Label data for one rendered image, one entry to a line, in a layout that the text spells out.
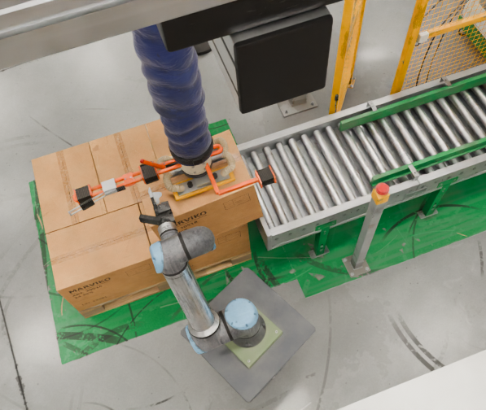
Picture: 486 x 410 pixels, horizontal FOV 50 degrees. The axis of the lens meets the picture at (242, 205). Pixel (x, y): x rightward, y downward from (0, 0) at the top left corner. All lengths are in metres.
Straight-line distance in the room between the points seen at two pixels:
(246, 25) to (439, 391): 0.39
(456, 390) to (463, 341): 3.52
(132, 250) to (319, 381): 1.41
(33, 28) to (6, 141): 4.30
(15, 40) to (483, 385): 0.39
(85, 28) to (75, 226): 3.00
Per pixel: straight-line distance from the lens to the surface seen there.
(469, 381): 0.19
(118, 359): 3.62
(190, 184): 2.78
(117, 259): 3.24
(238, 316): 2.46
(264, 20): 0.51
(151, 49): 2.04
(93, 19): 0.46
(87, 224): 3.40
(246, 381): 2.69
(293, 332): 2.75
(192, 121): 2.39
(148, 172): 2.75
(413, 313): 3.67
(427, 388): 0.19
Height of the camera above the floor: 3.40
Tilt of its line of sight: 61 degrees down
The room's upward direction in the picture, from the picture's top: 7 degrees counter-clockwise
